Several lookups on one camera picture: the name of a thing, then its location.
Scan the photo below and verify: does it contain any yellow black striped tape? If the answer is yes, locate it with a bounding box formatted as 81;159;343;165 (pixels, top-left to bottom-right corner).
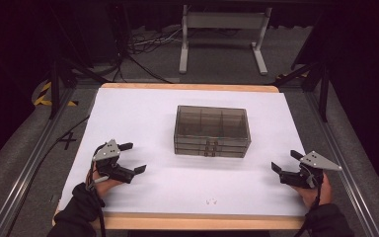
34;81;80;108
275;70;310;81

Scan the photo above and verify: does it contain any grey metal floor rail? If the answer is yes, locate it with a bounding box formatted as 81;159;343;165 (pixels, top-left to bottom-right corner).
304;91;379;237
0;88;77;237

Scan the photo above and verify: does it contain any wooden table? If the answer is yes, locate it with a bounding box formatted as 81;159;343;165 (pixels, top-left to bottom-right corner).
52;82;308;231

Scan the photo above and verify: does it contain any dark cabinet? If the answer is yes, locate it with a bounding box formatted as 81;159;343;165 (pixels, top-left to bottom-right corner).
87;0;127;66

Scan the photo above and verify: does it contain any white paper sheet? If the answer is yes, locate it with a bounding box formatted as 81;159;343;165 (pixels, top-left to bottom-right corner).
58;88;308;217

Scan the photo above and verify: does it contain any black metal stand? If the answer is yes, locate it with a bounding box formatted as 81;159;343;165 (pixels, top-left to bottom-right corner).
48;58;111;120
273;61;331;123

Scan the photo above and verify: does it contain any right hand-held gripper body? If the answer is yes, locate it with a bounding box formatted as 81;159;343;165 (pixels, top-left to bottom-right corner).
279;150;343;191

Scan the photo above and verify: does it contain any left hand-held gripper cable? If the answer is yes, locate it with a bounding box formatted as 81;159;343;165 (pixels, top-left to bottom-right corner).
86;157;111;237

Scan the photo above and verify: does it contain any bundle of floor cables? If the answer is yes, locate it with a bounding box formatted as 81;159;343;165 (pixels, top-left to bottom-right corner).
127;27;185;56

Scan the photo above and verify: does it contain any white metal stand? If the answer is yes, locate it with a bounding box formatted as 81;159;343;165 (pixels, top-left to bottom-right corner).
179;4;272;76

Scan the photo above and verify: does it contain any transparent grey drawer cabinet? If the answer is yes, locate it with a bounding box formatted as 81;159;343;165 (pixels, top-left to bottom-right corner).
173;105;252;159

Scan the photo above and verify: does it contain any hand-held gripper cable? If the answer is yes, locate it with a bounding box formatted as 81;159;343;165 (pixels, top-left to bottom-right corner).
86;157;111;237
294;164;325;237

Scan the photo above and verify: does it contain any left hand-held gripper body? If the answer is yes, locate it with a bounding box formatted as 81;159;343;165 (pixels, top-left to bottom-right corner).
92;138;136;185

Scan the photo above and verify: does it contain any right hand-held gripper cable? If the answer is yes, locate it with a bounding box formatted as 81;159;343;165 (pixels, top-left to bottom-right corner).
294;164;325;237

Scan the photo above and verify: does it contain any black floor cable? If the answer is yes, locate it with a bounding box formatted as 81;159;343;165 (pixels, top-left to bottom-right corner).
5;115;91;237

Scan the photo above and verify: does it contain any person's left hand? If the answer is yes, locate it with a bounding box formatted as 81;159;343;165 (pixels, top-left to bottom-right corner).
86;162;122;198

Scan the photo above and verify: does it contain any transparent grey drawer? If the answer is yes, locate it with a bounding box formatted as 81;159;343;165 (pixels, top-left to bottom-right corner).
174;142;251;153
174;148;249;159
174;136;252;147

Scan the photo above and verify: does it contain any person's right hand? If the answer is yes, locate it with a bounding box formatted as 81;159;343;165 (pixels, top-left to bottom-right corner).
290;181;334;209

